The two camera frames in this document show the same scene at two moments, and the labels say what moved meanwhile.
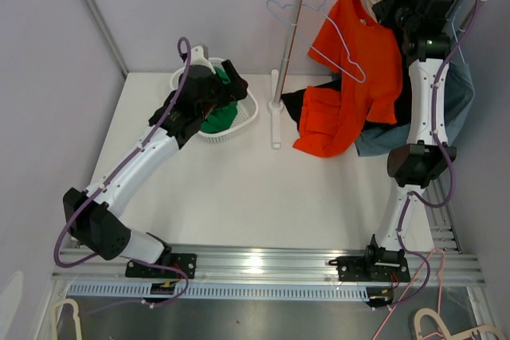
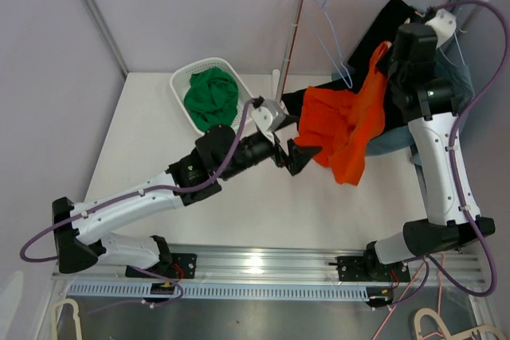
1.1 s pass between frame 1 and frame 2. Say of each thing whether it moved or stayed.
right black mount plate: stayed
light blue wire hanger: moved
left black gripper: moved
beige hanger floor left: stayed
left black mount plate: stayed
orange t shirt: moved
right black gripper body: moved
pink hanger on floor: stayed
